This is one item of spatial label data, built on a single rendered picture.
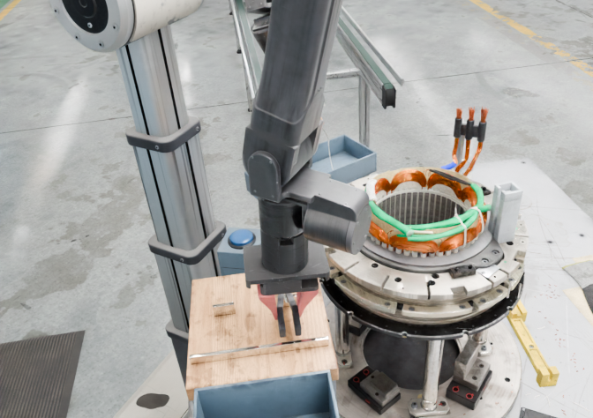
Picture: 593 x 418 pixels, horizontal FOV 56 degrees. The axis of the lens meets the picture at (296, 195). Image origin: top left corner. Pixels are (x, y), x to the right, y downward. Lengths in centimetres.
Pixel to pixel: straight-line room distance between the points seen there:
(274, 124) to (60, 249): 243
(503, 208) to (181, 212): 59
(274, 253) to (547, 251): 86
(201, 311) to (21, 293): 198
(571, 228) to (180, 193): 92
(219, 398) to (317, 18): 47
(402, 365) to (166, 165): 57
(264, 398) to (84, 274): 203
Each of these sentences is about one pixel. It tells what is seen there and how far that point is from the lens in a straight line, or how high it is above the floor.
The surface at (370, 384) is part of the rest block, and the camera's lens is 100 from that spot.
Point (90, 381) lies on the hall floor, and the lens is 225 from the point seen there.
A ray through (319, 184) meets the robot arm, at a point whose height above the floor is 131.
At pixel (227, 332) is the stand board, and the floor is 107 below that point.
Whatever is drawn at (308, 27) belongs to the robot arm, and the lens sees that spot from 50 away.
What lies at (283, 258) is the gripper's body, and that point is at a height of 121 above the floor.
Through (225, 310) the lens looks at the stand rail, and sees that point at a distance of 79.
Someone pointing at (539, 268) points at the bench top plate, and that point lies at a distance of 134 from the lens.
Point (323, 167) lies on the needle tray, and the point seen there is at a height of 103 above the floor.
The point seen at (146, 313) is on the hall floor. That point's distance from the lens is 241.
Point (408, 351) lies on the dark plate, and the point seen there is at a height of 78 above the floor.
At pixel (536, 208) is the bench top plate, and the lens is 153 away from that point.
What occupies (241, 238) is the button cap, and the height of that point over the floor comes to 104.
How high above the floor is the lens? 163
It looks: 34 degrees down
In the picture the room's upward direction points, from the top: 5 degrees counter-clockwise
